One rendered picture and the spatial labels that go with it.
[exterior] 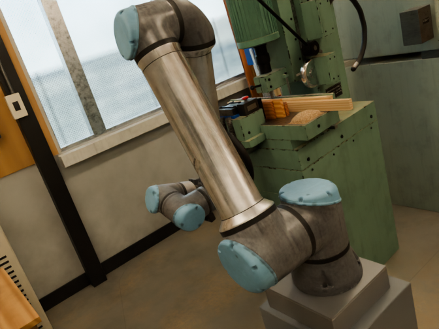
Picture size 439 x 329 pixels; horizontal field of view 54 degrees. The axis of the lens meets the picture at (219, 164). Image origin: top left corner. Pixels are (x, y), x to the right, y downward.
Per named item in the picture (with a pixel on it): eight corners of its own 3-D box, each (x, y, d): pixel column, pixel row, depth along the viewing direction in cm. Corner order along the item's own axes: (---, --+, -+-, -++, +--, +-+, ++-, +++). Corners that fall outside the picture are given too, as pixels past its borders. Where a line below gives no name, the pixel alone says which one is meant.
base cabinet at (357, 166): (262, 287, 222) (226, 163, 200) (327, 231, 255) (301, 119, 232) (336, 317, 188) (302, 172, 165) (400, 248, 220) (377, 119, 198)
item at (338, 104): (246, 113, 199) (243, 104, 197) (249, 111, 200) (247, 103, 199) (350, 110, 156) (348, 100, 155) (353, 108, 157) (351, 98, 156)
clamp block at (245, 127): (221, 140, 179) (215, 120, 176) (243, 128, 186) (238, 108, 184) (245, 141, 168) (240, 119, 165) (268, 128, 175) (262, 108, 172)
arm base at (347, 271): (378, 269, 113) (372, 237, 110) (326, 307, 106) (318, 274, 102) (326, 245, 129) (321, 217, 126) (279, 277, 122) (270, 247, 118)
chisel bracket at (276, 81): (257, 96, 183) (252, 78, 180) (278, 87, 191) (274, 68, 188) (270, 96, 177) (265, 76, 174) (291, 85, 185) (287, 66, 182)
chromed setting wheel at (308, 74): (302, 92, 179) (296, 63, 175) (319, 83, 186) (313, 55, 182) (308, 91, 177) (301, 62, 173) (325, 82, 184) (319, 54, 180)
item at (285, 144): (225, 145, 195) (223, 137, 194) (256, 128, 207) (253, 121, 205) (292, 149, 164) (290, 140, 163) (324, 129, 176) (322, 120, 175)
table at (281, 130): (191, 144, 197) (187, 132, 195) (237, 121, 214) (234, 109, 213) (292, 151, 151) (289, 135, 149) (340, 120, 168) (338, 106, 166)
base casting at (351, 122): (227, 163, 200) (221, 145, 197) (302, 119, 232) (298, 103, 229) (302, 171, 165) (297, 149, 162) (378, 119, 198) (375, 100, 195)
